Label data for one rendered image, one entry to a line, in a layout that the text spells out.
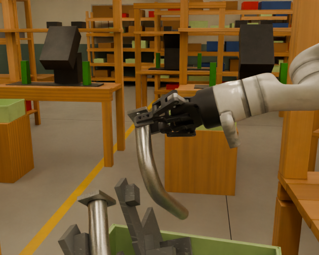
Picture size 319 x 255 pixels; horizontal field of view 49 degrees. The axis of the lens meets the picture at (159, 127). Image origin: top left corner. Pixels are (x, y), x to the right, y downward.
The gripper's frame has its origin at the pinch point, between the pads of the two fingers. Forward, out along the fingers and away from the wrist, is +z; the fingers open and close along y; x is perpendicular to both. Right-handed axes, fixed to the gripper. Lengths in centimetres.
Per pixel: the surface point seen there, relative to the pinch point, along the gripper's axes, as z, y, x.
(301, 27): -45, -47, -57
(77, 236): 9.9, 7.2, 21.5
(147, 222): 7.3, -16.6, 13.5
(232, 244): -8.1, -32.1, 17.2
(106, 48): 320, -618, -740
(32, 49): 275, -267, -389
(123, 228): 17.9, -27.7, 9.9
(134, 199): 5.2, -4.9, 12.6
